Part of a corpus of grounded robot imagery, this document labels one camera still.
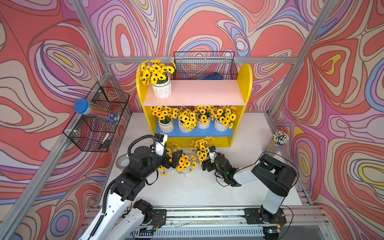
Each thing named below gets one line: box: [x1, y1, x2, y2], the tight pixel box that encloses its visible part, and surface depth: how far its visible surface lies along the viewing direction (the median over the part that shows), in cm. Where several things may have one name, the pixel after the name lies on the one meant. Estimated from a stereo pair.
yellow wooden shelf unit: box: [136, 64, 253, 148], surface depth 82 cm
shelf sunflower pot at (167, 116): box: [150, 106, 179, 134], surface depth 84 cm
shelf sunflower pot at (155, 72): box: [139, 59, 177, 99], surface depth 64 cm
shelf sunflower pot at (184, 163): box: [176, 154, 191, 177], surface depth 78 cm
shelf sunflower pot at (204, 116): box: [195, 105, 213, 129], surface depth 84 cm
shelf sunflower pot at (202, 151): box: [190, 136, 215, 165], surface depth 86 cm
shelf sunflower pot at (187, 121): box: [178, 109, 198, 133], surface depth 82 cm
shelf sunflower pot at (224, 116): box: [213, 105, 237, 132], surface depth 82 cm
